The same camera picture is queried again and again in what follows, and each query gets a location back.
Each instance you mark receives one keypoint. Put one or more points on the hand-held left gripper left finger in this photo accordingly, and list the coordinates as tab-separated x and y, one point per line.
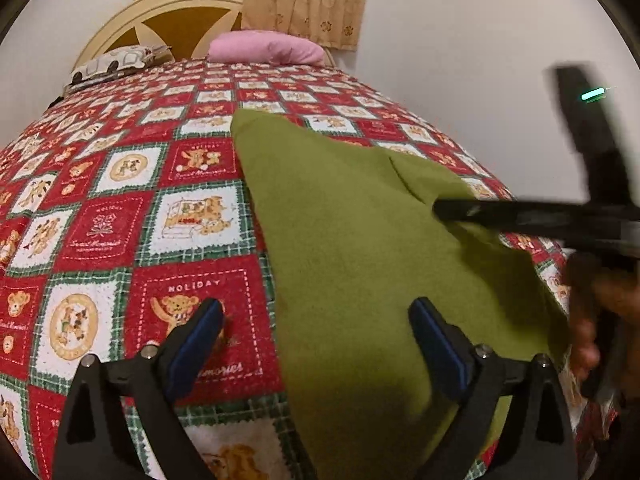
200	345

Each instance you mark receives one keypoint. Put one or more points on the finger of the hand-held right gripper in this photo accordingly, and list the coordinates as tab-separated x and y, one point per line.
525	217

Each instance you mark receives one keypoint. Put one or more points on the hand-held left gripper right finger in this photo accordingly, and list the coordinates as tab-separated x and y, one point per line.
440	345

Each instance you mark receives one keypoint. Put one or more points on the green knitted garment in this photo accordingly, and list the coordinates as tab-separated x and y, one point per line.
340	240

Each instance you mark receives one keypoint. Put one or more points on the person's right hand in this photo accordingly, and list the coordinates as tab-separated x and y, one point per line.
582	310

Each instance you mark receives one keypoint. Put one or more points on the red printed bear quilt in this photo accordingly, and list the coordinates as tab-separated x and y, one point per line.
100	240

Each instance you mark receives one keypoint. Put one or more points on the white patterned pillow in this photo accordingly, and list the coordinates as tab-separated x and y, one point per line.
120	62

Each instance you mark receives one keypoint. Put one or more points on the pink pillow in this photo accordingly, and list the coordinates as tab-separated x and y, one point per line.
265	47

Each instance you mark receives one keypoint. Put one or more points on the cream and brown headboard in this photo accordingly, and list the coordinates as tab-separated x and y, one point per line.
165	25

